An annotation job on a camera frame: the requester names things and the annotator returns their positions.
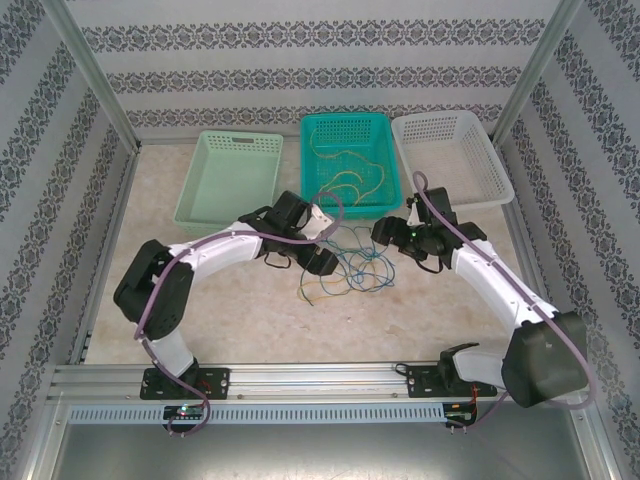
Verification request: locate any small left circuit board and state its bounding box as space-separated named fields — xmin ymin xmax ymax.
xmin=163 ymin=405 xmax=206 ymax=420

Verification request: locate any small right circuit board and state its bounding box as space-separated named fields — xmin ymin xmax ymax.
xmin=446 ymin=403 xmax=479 ymax=424

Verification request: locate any aluminium frame post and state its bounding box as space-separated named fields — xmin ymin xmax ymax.
xmin=492 ymin=0 xmax=584 ymax=147
xmin=42 ymin=0 xmax=142 ymax=152

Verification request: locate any teal perforated plastic basket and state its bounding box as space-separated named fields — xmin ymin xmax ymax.
xmin=298 ymin=112 xmax=405 ymax=222

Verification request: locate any thin yellow cable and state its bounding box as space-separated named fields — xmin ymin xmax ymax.
xmin=319 ymin=169 xmax=369 ymax=199
xmin=297 ymin=277 xmax=351 ymax=307
xmin=307 ymin=127 xmax=389 ymax=209

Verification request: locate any light green perforated plastic basket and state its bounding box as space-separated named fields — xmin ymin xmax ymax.
xmin=172 ymin=129 xmax=285 ymax=237

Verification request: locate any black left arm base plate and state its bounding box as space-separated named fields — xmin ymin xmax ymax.
xmin=139 ymin=367 xmax=232 ymax=401

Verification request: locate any thin green cable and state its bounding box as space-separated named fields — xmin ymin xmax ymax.
xmin=329 ymin=225 xmax=397 ymax=294

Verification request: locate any small circuit board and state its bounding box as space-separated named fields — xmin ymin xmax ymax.
xmin=446 ymin=403 xmax=479 ymax=424
xmin=163 ymin=405 xmax=206 ymax=420

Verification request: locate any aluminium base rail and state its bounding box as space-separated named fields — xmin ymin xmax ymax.
xmin=47 ymin=362 xmax=592 ymax=402

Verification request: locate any grey slotted cable duct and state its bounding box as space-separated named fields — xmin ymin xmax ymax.
xmin=67 ymin=402 xmax=447 ymax=427

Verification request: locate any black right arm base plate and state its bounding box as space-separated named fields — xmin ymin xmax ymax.
xmin=405 ymin=364 xmax=499 ymax=400

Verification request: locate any grey metal front panel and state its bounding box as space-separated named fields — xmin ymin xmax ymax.
xmin=29 ymin=422 xmax=619 ymax=480

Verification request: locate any white perforated plastic basket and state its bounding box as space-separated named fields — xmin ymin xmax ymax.
xmin=390 ymin=110 xmax=515 ymax=209

